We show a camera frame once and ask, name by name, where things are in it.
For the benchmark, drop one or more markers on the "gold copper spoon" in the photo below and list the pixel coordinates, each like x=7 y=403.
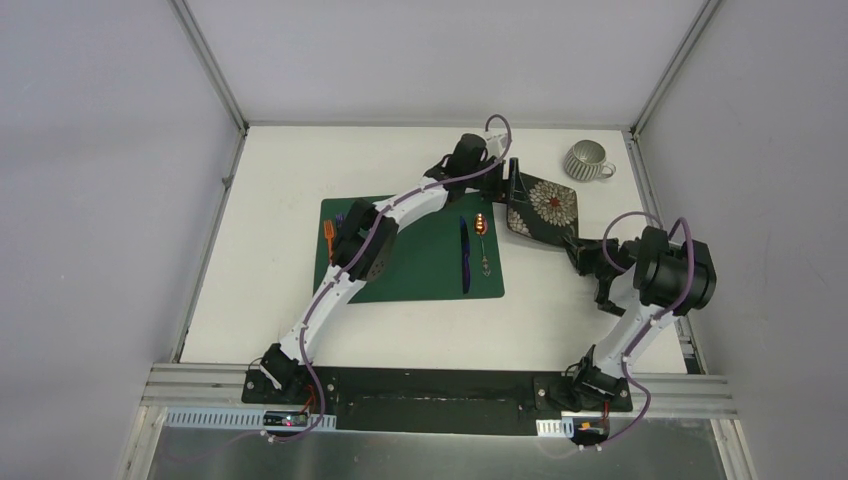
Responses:
x=480 y=226

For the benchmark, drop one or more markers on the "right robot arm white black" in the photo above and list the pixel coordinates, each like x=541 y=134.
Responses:
x=648 y=283

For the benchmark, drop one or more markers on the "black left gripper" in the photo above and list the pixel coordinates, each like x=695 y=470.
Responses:
x=501 y=179

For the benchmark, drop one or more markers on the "right electronics board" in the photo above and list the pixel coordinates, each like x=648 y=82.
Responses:
x=595 y=429

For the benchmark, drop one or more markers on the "electronics board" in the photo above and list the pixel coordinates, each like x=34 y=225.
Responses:
x=595 y=429
x=288 y=419

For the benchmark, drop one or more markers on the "aluminium frame rail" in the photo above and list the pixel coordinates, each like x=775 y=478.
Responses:
x=701 y=396

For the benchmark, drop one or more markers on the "black floral square plate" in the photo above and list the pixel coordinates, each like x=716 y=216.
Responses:
x=550 y=215

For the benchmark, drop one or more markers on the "green placemat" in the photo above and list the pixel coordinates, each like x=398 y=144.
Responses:
x=425 y=264

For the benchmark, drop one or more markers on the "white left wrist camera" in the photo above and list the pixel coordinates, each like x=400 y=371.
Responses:
x=497 y=143

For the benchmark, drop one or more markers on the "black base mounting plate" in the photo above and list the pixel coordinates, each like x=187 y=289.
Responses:
x=482 y=402

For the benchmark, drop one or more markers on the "blue plastic knife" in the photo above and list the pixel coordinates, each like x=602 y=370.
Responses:
x=465 y=255

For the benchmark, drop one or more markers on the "orange plastic fork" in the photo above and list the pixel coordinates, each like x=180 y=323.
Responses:
x=329 y=233

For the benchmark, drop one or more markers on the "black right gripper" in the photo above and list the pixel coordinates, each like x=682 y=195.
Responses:
x=581 y=250

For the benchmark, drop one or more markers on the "grey ribbed mug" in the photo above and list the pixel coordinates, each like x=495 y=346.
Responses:
x=586 y=161

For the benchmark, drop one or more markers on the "left electronics board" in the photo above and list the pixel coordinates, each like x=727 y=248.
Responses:
x=288 y=419

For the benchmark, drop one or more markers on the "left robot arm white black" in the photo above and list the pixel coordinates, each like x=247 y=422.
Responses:
x=364 y=244

